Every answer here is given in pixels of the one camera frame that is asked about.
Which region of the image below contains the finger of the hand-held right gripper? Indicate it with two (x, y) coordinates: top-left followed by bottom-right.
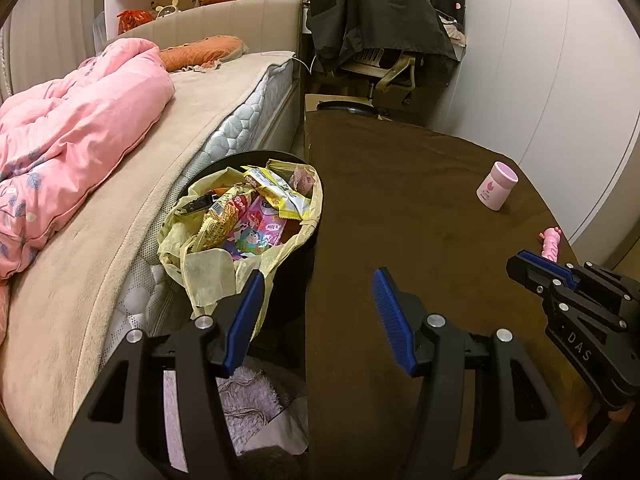
(515, 249), (640, 306)
(506, 256), (566, 306)

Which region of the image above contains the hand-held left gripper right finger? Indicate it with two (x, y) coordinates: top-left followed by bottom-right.
(372, 266), (583, 480)

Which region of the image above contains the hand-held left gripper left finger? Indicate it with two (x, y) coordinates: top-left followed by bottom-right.
(54, 269), (266, 480)

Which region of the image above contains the black trash bin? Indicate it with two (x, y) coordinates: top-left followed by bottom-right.
(180, 149), (321, 356)

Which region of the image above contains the yellow plastic trash bag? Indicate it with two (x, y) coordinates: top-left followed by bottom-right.
(159, 159), (322, 338)

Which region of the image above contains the pink cartoon snack packet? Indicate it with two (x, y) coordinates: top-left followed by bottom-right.
(222, 195), (288, 261)

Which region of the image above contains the yellow and red noodle wrapper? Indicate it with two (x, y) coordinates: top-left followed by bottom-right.
(192, 185), (253, 256)

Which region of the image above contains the yellow snack packet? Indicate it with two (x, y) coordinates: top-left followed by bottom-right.
(242, 160), (321, 221)

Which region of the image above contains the pink toy figure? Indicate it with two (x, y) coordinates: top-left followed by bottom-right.
(537, 227), (563, 263)

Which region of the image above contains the pale fluffy rug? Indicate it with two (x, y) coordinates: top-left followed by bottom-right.
(162, 365), (281, 466)

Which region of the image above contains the small pink bottle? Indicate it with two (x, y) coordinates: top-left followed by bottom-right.
(476, 161), (519, 211)

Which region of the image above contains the beige bed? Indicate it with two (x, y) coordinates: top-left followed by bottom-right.
(0, 0), (306, 476)

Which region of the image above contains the beige chair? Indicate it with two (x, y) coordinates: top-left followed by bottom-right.
(340, 47), (426, 106)

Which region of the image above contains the pink floral quilt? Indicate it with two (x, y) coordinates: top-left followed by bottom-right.
(0, 37), (176, 281)

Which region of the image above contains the orange pillow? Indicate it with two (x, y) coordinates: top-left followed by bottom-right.
(160, 35), (249, 72)

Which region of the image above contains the chair with dark jacket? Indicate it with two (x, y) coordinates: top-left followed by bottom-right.
(306, 0), (461, 73)

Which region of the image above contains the small red plastic bag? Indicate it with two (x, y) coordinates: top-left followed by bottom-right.
(117, 9), (156, 35)

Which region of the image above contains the white curtain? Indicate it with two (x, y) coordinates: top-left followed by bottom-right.
(0, 0), (108, 106)

